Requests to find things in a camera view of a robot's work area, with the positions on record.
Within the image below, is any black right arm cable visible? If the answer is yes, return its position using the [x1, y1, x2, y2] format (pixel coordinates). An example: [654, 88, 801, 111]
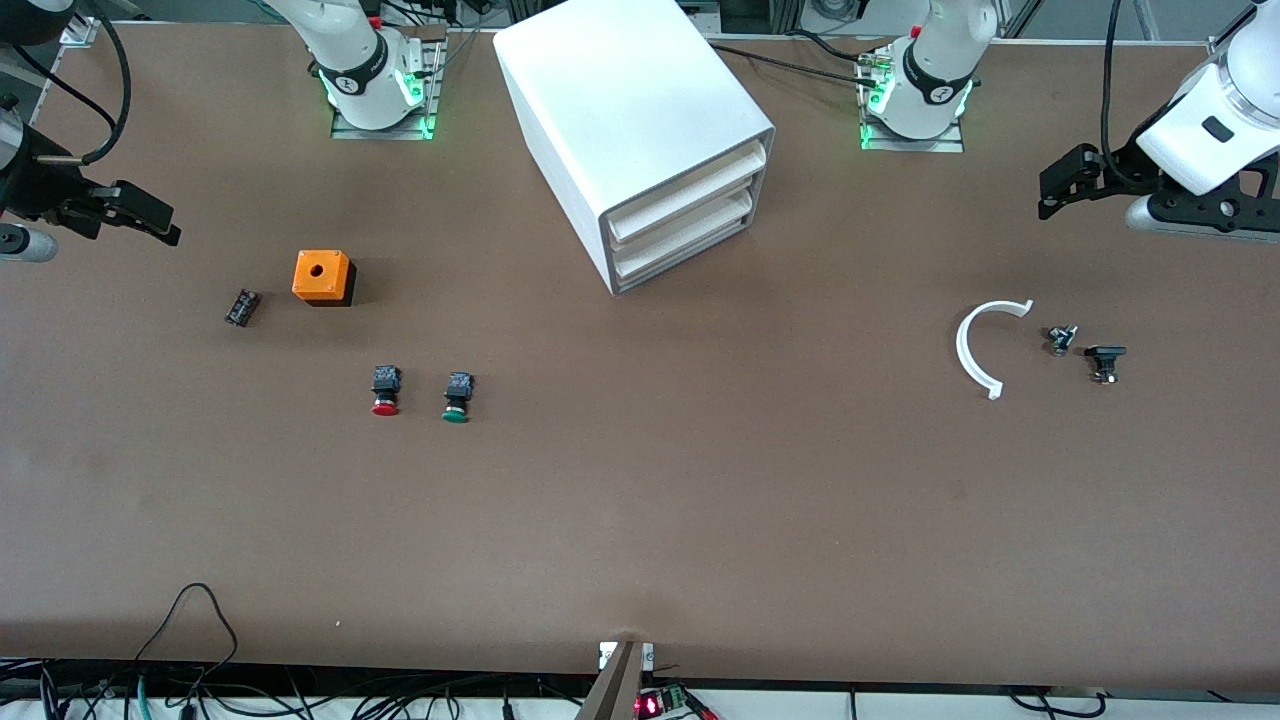
[38, 8, 134, 167]

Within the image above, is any white plastic drawer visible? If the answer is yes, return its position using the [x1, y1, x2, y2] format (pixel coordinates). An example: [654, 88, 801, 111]
[603, 138, 769, 244]
[612, 190, 753, 279]

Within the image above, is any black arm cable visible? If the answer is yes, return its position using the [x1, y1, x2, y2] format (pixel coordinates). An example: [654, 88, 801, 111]
[1099, 0, 1156, 191]
[38, 8, 134, 167]

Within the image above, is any orange box with hole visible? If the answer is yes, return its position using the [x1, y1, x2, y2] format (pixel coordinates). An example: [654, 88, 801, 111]
[292, 250, 357, 307]

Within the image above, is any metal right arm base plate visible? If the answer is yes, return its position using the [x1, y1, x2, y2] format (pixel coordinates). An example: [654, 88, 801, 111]
[330, 38, 443, 141]

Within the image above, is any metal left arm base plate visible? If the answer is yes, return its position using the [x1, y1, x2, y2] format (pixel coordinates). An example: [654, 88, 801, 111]
[857, 48, 967, 154]

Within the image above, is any black looped table cable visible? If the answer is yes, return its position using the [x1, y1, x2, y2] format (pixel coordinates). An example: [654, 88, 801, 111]
[133, 583, 240, 669]

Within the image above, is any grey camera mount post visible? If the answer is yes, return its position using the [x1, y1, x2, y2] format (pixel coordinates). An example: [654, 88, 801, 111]
[575, 640, 656, 720]

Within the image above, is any circuit board with red light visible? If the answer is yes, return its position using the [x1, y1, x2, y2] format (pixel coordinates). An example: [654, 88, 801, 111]
[634, 684, 719, 720]

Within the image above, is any white curved plastic arc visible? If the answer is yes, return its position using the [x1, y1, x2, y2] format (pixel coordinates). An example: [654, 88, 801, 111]
[955, 299, 1035, 401]

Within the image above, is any black cable behind cabinet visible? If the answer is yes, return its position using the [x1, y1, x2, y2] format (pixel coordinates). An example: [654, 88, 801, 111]
[708, 30, 886, 89]

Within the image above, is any white drawer cabinet housing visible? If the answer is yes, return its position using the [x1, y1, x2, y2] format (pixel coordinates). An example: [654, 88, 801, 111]
[493, 0, 778, 298]

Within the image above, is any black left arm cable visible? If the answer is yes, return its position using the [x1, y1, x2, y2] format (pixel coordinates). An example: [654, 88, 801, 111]
[1099, 0, 1156, 191]

